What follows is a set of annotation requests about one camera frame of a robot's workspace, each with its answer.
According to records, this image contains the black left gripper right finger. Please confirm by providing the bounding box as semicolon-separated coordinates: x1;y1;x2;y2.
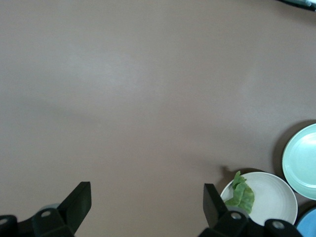
202;183;250;237

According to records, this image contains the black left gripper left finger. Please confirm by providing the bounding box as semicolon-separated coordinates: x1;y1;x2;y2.
31;181;92;237

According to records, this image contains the green lettuce leaf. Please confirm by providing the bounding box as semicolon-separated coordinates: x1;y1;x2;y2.
224;170;256;215

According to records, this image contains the beige pink plate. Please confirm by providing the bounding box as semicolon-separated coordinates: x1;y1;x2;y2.
219;172;299;227

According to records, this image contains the blue plate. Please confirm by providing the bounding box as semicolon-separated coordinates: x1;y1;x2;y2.
294;206;316;237

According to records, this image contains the light green plate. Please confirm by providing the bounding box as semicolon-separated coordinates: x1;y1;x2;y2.
281;123;316;201

